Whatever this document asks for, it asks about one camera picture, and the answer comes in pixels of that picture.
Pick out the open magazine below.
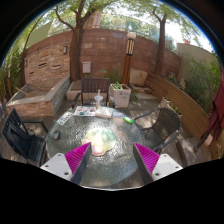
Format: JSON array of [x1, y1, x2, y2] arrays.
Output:
[[74, 106, 96, 116]]

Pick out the round glass patio table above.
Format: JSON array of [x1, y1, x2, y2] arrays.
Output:
[[47, 115, 145, 188]]

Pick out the black computer mouse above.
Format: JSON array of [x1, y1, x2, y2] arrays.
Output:
[[53, 130, 60, 140]]

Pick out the tree trunk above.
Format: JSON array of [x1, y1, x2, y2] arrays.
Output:
[[153, 8, 167, 75], [54, 0, 99, 81]]

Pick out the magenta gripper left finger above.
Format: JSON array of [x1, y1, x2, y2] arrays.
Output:
[[41, 142, 92, 185]]

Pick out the green bottle lying down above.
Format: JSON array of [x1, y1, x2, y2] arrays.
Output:
[[123, 117, 133, 124]]

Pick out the right tree trunk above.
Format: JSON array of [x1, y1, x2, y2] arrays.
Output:
[[153, 8, 167, 75]]

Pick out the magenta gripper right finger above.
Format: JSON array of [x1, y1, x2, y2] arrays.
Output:
[[133, 143, 182, 185]]

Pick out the dark wooden slat chair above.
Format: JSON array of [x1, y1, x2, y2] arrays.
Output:
[[71, 78, 116, 108]]

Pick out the wooden garden lamp post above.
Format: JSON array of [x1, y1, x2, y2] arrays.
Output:
[[121, 32, 136, 84]]

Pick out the beige closed book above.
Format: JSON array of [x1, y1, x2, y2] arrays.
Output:
[[95, 107, 113, 118]]

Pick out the plastic cup with straw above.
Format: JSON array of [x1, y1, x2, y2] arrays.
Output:
[[94, 90, 103, 107]]

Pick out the white square planter box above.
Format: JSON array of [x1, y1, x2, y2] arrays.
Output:
[[110, 83, 131, 108]]

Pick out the small blue booklet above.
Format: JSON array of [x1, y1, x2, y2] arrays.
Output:
[[112, 111, 123, 118]]

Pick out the white wall mailbox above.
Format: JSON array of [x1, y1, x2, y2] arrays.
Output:
[[82, 61, 91, 73]]

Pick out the round pastel mouse pad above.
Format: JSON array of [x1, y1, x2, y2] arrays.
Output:
[[82, 128, 116, 156]]

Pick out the white printed card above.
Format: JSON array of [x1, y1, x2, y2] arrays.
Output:
[[57, 111, 72, 125]]

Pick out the brick raised planter bed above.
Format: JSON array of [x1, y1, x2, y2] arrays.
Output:
[[6, 76, 70, 117]]

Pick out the black folding chair left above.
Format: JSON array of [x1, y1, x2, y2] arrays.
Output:
[[2, 109, 48, 167]]

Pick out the black wicker chair right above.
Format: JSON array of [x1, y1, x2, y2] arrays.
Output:
[[135, 107, 181, 154]]

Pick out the left tree trunk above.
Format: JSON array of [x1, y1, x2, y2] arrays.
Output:
[[54, 0, 99, 81]]

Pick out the red folded patio umbrella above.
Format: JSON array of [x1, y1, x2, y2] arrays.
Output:
[[194, 68, 224, 151]]

